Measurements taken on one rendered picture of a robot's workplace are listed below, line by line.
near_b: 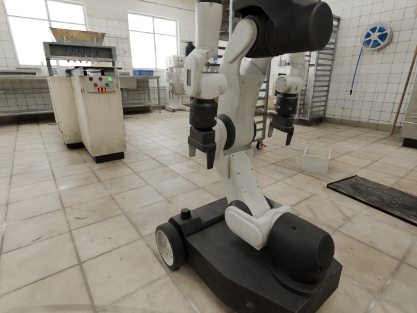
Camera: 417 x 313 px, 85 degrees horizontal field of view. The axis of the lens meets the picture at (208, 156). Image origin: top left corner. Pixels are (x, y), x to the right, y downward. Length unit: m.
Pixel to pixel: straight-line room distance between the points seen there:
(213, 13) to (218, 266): 0.80
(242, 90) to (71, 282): 1.04
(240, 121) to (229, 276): 0.55
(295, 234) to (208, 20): 0.68
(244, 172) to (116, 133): 1.79
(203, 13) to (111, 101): 1.89
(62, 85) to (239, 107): 2.50
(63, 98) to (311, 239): 2.84
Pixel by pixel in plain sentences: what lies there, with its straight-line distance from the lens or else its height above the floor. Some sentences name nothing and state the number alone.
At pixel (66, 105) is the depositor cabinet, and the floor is 0.52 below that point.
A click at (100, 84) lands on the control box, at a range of 2.42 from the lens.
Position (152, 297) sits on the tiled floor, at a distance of 1.07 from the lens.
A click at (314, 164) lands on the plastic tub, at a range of 2.27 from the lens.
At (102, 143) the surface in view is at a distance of 2.51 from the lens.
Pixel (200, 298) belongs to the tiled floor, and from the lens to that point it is 1.05.
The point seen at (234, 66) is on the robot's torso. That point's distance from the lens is 0.82.
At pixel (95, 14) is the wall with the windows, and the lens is 6.47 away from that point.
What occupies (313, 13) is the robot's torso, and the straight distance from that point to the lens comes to 0.71.
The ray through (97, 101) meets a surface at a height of 0.61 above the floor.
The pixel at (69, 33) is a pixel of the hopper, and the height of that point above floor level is 1.28.
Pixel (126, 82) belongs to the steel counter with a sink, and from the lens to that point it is 5.82.
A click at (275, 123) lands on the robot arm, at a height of 0.62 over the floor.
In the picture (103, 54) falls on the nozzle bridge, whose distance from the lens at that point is 3.27.
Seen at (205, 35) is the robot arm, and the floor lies 0.92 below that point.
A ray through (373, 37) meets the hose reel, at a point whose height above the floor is 1.43.
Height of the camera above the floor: 0.81
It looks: 19 degrees down
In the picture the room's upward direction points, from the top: straight up
